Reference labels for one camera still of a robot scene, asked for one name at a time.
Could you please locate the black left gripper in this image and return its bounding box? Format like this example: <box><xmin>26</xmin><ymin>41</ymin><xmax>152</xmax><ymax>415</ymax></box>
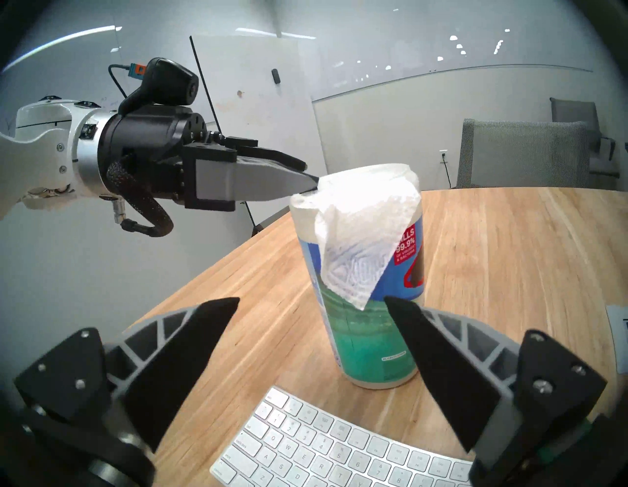
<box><xmin>97</xmin><ymin>105</ymin><xmax>320</xmax><ymax>213</ymax></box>

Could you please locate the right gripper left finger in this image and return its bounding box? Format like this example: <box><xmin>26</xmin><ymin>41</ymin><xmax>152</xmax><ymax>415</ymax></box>
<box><xmin>15</xmin><ymin>297</ymin><xmax>240</xmax><ymax>452</ymax></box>

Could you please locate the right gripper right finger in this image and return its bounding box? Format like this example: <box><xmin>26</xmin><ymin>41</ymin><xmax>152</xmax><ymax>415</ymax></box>
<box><xmin>384</xmin><ymin>296</ymin><xmax>608</xmax><ymax>472</ymax></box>

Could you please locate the silver table outlet panel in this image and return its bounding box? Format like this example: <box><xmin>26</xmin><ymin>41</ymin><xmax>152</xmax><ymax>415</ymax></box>
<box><xmin>606</xmin><ymin>304</ymin><xmax>628</xmax><ymax>375</ymax></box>

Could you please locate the wide grey mesh chair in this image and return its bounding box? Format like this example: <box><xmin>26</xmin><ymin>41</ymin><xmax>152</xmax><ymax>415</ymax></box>
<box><xmin>456</xmin><ymin>118</ymin><xmax>592</xmax><ymax>189</ymax></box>

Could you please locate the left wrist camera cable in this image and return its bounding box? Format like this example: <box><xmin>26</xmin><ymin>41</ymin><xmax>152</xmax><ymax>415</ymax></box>
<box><xmin>105</xmin><ymin>63</ymin><xmax>176</xmax><ymax>238</ymax></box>

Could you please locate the disinfecting wipes canister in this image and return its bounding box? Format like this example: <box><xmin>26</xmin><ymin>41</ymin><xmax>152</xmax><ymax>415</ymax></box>
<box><xmin>289</xmin><ymin>164</ymin><xmax>426</xmax><ymax>390</ymax></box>

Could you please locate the white disinfecting wipe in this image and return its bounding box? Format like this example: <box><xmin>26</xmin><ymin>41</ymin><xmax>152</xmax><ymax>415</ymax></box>
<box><xmin>292</xmin><ymin>163</ymin><xmax>422</xmax><ymax>311</ymax></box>

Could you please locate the grey office chair with armrests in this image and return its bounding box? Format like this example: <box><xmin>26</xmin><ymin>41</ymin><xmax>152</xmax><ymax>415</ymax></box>
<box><xmin>549</xmin><ymin>97</ymin><xmax>621</xmax><ymax>178</ymax></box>

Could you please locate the white slim keyboard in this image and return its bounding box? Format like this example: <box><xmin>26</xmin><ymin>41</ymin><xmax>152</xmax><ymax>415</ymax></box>
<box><xmin>210</xmin><ymin>386</ymin><xmax>474</xmax><ymax>487</ymax></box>

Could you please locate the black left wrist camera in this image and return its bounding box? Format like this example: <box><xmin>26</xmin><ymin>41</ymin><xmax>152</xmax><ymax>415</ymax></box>
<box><xmin>118</xmin><ymin>57</ymin><xmax>200</xmax><ymax>116</ymax></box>

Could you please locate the large glass wall whiteboard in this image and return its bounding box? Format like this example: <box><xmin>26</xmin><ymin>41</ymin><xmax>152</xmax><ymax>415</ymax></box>
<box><xmin>280</xmin><ymin>10</ymin><xmax>597</xmax><ymax>104</ymax></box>

